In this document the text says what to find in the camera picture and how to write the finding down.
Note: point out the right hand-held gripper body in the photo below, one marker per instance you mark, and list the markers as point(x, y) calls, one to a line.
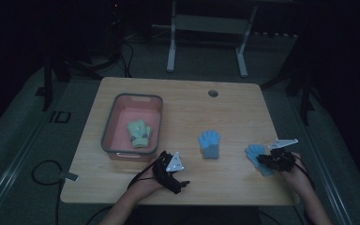
point(282, 161)

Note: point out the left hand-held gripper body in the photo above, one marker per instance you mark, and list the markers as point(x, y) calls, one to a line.
point(175, 164)

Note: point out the blue knit glove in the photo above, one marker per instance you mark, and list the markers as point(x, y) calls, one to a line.
point(210, 143)
point(254, 154)

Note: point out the plain green mitten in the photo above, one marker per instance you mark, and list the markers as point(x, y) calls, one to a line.
point(149, 132)

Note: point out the green mitten with dots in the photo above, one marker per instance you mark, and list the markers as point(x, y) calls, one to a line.
point(138, 134)

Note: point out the pink bin with grey rim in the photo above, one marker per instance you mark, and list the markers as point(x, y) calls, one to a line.
point(122, 125)

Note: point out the person's right hand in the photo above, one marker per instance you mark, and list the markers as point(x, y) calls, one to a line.
point(298, 178)

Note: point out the person's left hand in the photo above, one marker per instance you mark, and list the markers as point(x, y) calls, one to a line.
point(147, 186)

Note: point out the person's dark clothing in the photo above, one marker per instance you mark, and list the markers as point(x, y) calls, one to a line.
point(200, 216)

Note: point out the black tripod stand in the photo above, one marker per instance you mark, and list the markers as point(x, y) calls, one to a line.
point(304, 93)

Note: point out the grey flat plug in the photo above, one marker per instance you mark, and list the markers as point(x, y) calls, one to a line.
point(69, 176)

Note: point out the black equipment stand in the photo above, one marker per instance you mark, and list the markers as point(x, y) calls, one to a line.
point(48, 84)

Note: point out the white desk frame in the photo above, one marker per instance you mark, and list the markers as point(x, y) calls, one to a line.
point(211, 25)

